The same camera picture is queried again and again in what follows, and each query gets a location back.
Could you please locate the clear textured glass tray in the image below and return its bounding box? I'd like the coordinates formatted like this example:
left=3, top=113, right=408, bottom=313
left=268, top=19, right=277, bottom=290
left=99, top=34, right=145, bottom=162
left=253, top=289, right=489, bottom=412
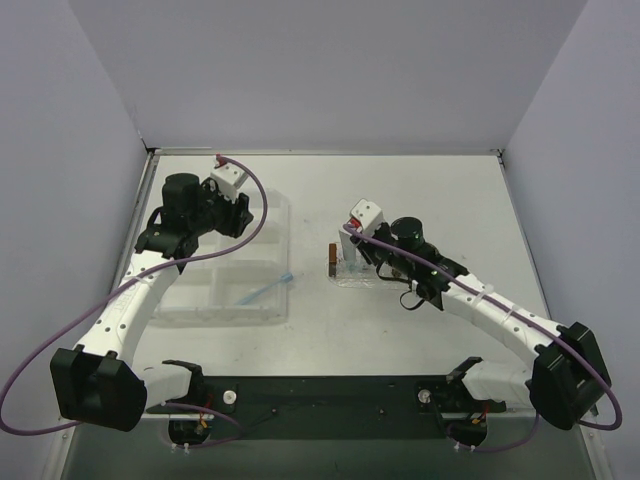
left=325, top=241, right=410, bottom=291

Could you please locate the green cap toothpaste tube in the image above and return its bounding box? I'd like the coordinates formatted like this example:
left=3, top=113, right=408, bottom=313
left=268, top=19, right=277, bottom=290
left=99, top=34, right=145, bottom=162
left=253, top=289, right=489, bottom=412
left=339, top=228, right=361, bottom=272

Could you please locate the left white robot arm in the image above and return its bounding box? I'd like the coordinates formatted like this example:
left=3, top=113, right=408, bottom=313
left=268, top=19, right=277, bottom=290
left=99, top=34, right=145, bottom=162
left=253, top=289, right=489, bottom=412
left=50, top=166, right=253, bottom=432

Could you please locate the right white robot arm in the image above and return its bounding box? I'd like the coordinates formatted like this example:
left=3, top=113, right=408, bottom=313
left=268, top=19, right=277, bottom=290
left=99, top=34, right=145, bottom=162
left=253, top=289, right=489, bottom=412
left=345, top=215, right=614, bottom=430

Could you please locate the light blue toothbrush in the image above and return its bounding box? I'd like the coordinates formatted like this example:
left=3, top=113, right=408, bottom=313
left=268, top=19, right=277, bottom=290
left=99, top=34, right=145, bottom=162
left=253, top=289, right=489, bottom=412
left=235, top=272, right=294, bottom=306

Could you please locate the clear plastic organizer box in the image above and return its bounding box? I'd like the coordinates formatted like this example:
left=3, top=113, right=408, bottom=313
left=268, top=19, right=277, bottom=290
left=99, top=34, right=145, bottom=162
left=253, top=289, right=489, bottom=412
left=151, top=189, right=290, bottom=328

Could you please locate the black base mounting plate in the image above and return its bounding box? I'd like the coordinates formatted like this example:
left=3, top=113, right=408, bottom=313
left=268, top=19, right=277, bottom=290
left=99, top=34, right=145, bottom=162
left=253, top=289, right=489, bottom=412
left=180, top=375, right=506, bottom=441

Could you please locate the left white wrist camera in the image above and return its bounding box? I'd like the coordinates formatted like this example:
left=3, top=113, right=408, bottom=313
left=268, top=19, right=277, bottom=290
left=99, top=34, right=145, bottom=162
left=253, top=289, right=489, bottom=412
left=209, top=155, right=248, bottom=203

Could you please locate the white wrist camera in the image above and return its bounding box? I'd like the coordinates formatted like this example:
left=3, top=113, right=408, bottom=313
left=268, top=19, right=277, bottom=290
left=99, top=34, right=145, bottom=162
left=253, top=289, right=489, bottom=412
left=209, top=155, right=248, bottom=203
left=348, top=198, right=385, bottom=236

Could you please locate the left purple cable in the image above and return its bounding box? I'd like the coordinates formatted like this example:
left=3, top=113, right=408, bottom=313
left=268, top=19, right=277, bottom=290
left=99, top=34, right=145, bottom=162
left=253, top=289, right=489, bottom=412
left=0, top=154, right=269, bottom=449

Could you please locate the purple cable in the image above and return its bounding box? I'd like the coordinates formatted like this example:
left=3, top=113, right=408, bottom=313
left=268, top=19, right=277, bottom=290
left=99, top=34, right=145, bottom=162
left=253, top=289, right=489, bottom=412
left=0, top=154, right=269, bottom=449
left=344, top=224, right=624, bottom=454

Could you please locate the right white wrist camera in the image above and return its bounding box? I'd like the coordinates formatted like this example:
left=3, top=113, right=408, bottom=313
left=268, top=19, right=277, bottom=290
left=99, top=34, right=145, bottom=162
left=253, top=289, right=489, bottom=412
left=348, top=198, right=385, bottom=236

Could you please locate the aluminium front rail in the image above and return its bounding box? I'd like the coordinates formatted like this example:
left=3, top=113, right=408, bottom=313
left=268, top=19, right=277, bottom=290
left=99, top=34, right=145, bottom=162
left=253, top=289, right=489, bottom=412
left=439, top=375, right=600, bottom=418

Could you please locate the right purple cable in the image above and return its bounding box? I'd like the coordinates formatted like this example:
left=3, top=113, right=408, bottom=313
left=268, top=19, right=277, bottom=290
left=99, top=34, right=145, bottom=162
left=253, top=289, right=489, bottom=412
left=344, top=224, right=624, bottom=454

